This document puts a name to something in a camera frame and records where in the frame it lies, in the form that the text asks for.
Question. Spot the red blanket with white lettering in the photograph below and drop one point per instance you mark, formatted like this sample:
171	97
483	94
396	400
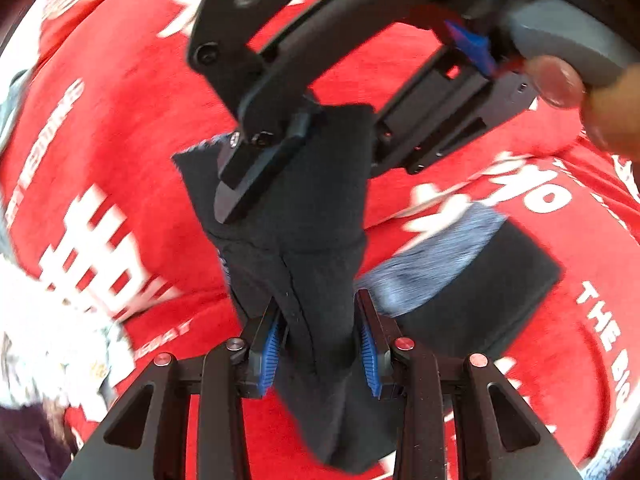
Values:
97	210

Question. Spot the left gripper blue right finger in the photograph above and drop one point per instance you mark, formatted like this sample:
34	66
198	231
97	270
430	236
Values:
375	351

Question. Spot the black pants with blue waistband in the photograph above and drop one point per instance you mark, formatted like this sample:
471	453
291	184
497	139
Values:
472	287

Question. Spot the white floral patterned cloth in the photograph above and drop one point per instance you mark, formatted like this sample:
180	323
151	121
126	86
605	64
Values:
54	350

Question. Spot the person's right hand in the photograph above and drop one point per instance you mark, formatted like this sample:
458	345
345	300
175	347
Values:
610	115

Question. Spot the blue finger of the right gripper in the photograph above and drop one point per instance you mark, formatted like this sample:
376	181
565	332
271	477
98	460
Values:
247	165

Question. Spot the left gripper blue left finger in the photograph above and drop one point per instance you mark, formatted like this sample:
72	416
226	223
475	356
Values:
263	358

